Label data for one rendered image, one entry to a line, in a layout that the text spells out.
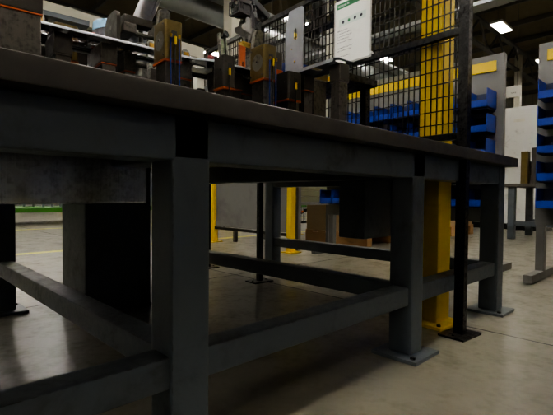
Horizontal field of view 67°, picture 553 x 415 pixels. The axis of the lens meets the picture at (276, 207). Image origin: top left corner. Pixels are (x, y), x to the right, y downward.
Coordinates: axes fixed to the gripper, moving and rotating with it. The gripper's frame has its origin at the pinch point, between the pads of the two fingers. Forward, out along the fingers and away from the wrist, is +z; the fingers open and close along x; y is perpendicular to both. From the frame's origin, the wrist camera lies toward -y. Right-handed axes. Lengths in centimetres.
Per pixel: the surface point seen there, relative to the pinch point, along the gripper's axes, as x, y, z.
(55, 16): -31, 63, -2
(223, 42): -19.6, -0.5, -4.6
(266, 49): 21.2, 7.8, 10.6
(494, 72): 8, -201, -23
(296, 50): -1.3, -26.6, -2.1
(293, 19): -3.7, -26.7, -16.4
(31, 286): -23, 73, 92
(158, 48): 13.5, 43.7, 15.9
